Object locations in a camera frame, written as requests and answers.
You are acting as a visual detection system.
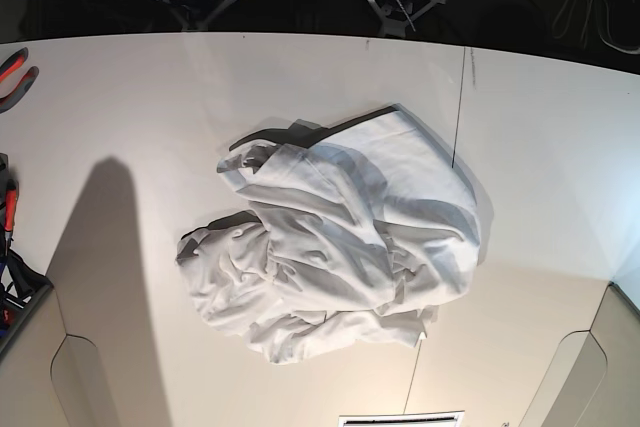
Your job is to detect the white t-shirt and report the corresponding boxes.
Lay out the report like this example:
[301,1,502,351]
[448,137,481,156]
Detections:
[176,106,482,365]

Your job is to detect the white vent grille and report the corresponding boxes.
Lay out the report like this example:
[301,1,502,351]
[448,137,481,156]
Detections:
[338,411,465,427]

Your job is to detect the dark tool bag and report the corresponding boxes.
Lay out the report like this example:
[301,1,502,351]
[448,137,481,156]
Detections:
[1,153,53,351]

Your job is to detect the orange grey pliers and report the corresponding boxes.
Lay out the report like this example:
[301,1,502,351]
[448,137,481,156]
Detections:
[0,47,40,115]

